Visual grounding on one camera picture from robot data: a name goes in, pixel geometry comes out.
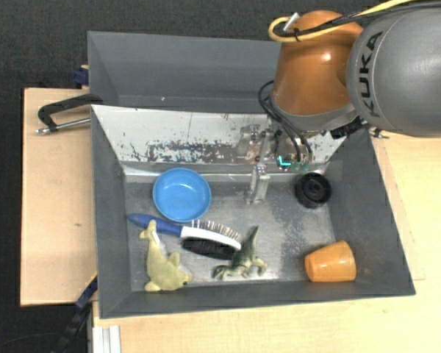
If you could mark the blue bowl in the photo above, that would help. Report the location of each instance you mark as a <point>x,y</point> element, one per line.
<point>182,195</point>

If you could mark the green toy dinosaur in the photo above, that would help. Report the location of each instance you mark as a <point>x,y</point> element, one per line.
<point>244,257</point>

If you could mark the grey metal bin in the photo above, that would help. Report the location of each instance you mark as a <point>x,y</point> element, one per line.
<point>220,68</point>

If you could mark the blue and white brush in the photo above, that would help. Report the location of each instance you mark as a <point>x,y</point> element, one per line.
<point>209,237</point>

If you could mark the orange cup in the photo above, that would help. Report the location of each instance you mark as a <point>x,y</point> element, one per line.
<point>330,263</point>

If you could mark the yellow toy dolphin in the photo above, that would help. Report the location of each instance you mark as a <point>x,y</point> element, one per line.
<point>163,267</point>

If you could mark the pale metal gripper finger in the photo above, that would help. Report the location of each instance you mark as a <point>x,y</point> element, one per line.
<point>254,186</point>
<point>264,188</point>

